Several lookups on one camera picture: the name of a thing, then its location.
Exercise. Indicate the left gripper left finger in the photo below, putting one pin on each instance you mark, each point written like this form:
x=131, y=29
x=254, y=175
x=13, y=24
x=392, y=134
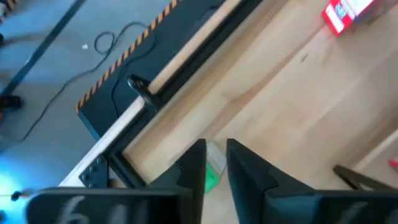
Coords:
x=140, y=205

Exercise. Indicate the black table frame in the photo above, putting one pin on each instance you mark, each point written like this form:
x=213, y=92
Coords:
x=93, y=175

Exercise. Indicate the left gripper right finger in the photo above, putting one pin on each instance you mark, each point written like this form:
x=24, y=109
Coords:
x=280, y=205

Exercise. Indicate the green Apple Jacks cereal box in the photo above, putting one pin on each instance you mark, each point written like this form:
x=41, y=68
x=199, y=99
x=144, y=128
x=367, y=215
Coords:
x=211, y=180

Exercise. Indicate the red Froot Loops cereal box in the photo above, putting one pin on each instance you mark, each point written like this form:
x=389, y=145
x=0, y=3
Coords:
x=337, y=15
x=394, y=162

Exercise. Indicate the black hazard-striped floor mat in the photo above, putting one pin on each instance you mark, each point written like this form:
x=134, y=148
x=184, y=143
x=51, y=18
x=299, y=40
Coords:
x=161, y=40

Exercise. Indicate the white paper scrap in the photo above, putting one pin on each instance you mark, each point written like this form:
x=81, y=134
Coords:
x=84, y=46

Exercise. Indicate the black table clamp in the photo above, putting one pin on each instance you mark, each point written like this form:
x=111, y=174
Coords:
x=138, y=85

